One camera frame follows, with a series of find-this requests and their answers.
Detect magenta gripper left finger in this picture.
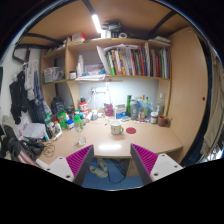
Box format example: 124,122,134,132
45,144,95,187

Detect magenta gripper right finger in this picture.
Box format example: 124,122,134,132
129,143,184,186

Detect grey slippers on floor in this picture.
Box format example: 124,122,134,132
89,162,108,178

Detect clear drinking glass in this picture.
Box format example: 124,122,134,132
78,135,86,146

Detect red round coaster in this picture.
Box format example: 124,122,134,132
126,127,136,134

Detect wooden desk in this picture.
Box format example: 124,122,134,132
39,118,183,164

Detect white green mug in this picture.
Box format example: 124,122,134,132
110,120,124,135

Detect green cap plastic bottle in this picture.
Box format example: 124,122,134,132
74,115,83,132

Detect brown ceramic mug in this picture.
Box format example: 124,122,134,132
158,115,170,127

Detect green packet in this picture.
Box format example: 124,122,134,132
57,112,67,130

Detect white lidded jar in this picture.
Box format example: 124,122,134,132
150,112,158,124

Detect grey tumbler bottle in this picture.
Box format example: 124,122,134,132
130,100,138,120

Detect blue white box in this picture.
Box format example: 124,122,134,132
115,104,126,119

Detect white paper sheet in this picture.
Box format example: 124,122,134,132
23,123,45,138

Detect red label jar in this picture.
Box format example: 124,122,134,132
79,102,88,116

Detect pink snack bag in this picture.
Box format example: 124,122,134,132
104,104,114,116

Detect dark green bottle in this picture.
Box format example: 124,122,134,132
126,95,132,117

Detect hanging dark clothes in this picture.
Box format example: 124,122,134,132
9,60,45,125

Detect clear storage box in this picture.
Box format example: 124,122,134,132
43,67,63,83

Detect row of books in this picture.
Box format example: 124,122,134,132
97,42,170,79

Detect wooden bookshelf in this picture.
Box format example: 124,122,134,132
41,38,171,112

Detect red white box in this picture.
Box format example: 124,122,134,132
71,32,86,43

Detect fluorescent tube light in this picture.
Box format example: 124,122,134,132
92,14,101,33

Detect black cable bundle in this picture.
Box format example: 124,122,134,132
19,138,56,158

